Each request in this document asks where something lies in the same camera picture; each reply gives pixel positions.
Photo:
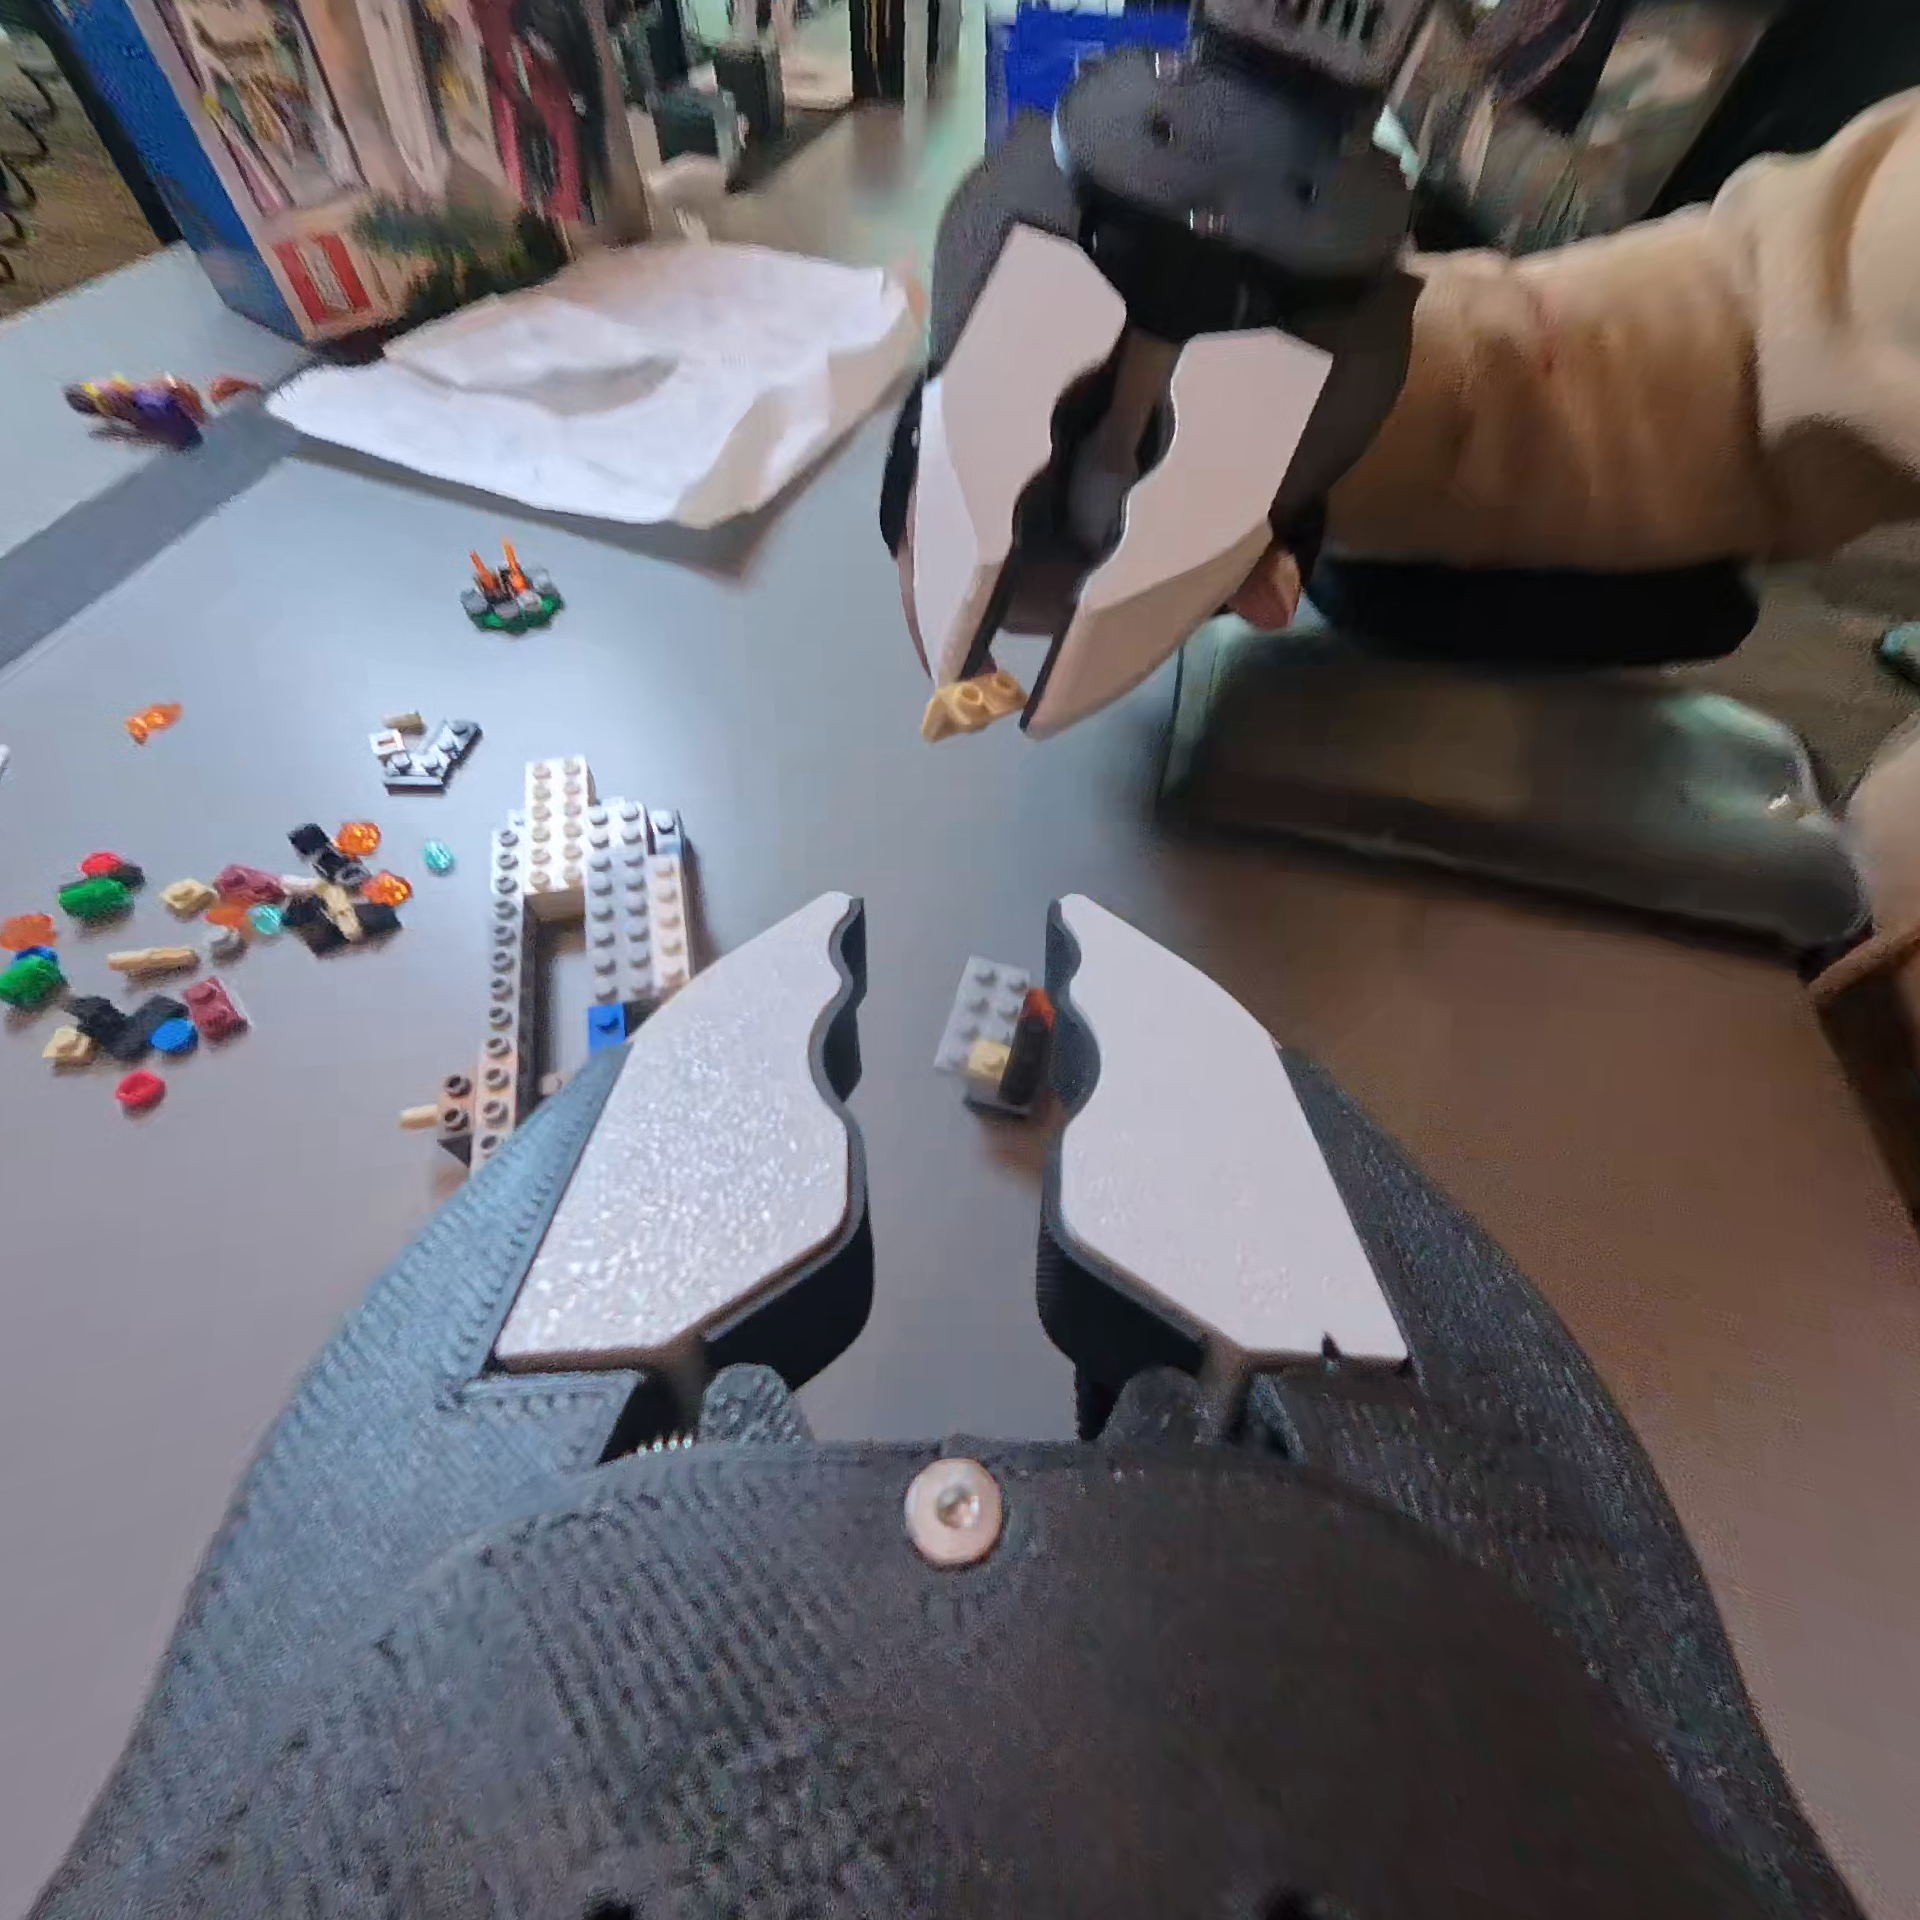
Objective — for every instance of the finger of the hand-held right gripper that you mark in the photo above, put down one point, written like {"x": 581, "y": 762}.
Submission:
{"x": 990, "y": 417}
{"x": 1215, "y": 482}

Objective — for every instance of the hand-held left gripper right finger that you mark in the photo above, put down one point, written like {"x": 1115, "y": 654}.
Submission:
{"x": 1201, "y": 1187}

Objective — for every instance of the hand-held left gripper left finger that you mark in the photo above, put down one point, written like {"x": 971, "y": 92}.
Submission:
{"x": 707, "y": 1170}

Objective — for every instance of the small grey lego assembly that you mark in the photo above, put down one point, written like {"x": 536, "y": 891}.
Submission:
{"x": 983, "y": 1002}

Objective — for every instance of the tan lego plate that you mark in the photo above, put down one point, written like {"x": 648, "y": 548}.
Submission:
{"x": 971, "y": 710}

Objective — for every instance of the pile of lego pieces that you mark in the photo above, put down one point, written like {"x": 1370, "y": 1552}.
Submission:
{"x": 249, "y": 887}

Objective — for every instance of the person's right forearm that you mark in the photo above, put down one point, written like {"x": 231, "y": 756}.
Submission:
{"x": 1622, "y": 389}

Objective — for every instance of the long grey lego build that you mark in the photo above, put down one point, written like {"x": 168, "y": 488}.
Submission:
{"x": 631, "y": 900}

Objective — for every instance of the green round lego campfire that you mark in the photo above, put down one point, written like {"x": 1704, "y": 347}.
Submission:
{"x": 515, "y": 599}

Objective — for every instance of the colourful lego set box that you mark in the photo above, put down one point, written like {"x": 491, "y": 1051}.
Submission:
{"x": 376, "y": 150}

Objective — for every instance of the orange lego flame piece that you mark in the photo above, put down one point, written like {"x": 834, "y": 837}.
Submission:
{"x": 154, "y": 722}

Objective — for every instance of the purple lego minifigure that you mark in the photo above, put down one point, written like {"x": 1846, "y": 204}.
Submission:
{"x": 142, "y": 409}

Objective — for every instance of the person's right hand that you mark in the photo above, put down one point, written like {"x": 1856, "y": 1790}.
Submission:
{"x": 1270, "y": 592}

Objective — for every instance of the blue plastic bin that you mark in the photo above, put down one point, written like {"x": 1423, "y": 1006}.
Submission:
{"x": 1080, "y": 43}

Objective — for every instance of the printed white paper bag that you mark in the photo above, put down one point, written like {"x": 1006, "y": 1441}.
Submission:
{"x": 599, "y": 377}

